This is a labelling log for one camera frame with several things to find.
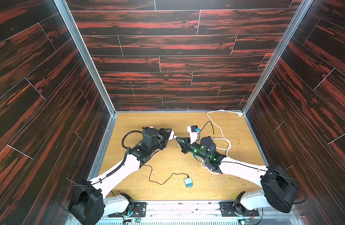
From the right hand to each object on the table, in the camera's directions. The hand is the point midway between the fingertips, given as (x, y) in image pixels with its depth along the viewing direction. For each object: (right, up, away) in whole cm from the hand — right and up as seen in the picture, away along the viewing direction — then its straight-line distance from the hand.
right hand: (178, 136), depth 78 cm
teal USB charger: (+6, -27, +4) cm, 28 cm away
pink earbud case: (-4, +1, -1) cm, 4 cm away
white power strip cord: (+34, -3, +25) cm, 42 cm away
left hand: (-3, +2, 0) cm, 4 cm away
